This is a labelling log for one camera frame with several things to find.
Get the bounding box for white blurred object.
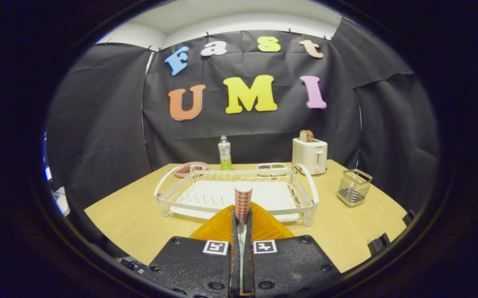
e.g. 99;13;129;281
42;132;72;218

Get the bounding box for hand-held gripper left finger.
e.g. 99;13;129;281
148;205;241;298

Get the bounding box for pink divided dish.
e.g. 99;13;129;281
173;161;208;178

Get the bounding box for black backdrop cloth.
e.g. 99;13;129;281
44;17;440;257

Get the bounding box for white wire dish rack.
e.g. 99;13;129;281
153;163;320;227

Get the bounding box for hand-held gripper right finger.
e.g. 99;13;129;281
243;202;342;298

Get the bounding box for metal wire basket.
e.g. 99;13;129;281
337;169;374;207

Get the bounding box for spoon with checkered handle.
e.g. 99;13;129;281
235;182;253;295

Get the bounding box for cream toaster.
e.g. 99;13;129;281
292;138;329;175

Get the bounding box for clear bottle with green drink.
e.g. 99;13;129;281
218;135;233;171

